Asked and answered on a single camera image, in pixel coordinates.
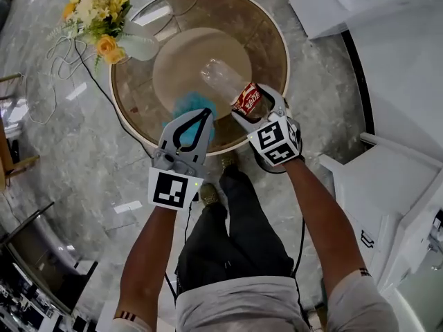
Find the person's right forearm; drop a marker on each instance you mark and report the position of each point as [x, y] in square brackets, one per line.
[318, 220]

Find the person's white t-shirt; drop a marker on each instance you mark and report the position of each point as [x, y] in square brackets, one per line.
[242, 306]

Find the white water dispenser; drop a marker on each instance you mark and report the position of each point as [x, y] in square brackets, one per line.
[332, 5]

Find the white cabinet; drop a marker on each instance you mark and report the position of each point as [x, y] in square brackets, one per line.
[373, 185]

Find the person's dark trousers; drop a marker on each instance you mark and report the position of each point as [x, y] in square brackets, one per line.
[242, 240]

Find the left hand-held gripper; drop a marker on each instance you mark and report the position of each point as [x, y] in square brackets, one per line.
[169, 189]

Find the round glass table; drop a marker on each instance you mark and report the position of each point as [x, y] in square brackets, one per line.
[138, 92]

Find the clear plastic bottle red label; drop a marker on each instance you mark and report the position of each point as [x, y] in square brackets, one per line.
[221, 78]

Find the blue cloth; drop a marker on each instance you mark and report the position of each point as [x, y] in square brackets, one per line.
[187, 104]

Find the wooden side table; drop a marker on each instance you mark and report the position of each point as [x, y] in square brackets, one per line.
[7, 157]

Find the person's olive shoe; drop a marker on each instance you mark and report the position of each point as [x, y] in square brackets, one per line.
[229, 161]
[209, 194]

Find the black frame glass desk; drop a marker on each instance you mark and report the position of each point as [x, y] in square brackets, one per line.
[41, 265]

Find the white vase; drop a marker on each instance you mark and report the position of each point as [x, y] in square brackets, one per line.
[140, 43]

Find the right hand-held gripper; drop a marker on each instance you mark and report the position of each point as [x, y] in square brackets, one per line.
[273, 137]

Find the person's olive left shoe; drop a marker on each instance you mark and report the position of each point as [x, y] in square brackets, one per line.
[209, 194]

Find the person's left forearm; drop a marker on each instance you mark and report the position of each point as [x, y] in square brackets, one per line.
[149, 254]

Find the yellow flower bouquet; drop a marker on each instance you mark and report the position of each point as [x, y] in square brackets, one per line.
[100, 16]

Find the person's olive right shoe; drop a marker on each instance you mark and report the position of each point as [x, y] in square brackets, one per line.
[229, 161]

